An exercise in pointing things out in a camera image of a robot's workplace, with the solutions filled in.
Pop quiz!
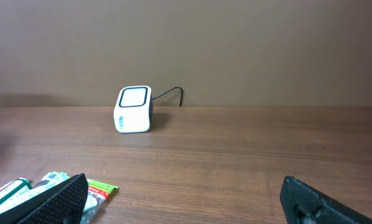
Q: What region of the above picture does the green snack bag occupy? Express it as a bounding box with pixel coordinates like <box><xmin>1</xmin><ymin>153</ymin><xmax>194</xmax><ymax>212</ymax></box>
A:
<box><xmin>80</xmin><ymin>179</ymin><xmax>119</xmax><ymax>224</ymax></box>

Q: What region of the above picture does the white barcode scanner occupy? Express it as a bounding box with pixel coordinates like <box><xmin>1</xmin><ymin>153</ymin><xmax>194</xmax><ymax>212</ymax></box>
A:
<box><xmin>113</xmin><ymin>85</ymin><xmax>153</xmax><ymax>134</ymax></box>

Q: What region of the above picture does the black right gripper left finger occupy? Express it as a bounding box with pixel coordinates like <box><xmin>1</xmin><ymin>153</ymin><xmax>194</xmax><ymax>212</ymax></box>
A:
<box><xmin>0</xmin><ymin>173</ymin><xmax>88</xmax><ymax>224</ymax></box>

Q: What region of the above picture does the green white small box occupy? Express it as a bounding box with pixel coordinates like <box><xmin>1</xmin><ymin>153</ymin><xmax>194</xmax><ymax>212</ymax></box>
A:
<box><xmin>0</xmin><ymin>178</ymin><xmax>32</xmax><ymax>205</ymax></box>

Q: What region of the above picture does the black scanner cable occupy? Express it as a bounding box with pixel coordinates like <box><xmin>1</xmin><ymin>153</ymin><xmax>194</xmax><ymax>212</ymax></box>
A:
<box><xmin>151</xmin><ymin>86</ymin><xmax>184</xmax><ymax>107</ymax></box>

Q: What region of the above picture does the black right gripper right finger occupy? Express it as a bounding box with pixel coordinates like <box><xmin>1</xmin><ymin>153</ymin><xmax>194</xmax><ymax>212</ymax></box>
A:
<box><xmin>280</xmin><ymin>175</ymin><xmax>372</xmax><ymax>224</ymax></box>

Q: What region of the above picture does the mint wet wipes pack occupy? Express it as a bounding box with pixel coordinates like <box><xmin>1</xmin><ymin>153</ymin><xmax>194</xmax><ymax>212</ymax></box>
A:
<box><xmin>0</xmin><ymin>172</ymin><xmax>70</xmax><ymax>214</ymax></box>

